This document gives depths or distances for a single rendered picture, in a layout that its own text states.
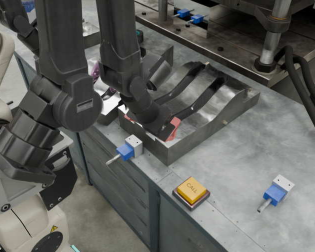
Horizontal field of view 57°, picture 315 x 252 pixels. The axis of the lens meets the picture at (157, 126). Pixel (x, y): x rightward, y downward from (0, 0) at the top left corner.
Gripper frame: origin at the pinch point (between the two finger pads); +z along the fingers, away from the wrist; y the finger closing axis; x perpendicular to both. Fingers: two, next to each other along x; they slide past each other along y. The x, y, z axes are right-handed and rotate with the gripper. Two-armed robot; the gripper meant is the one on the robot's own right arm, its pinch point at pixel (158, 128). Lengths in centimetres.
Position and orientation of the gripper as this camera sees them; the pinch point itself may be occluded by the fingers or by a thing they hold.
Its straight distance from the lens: 78.8
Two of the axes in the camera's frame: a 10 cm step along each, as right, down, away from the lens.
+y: -7.5, -4.5, 4.9
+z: 3.0, 4.2, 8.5
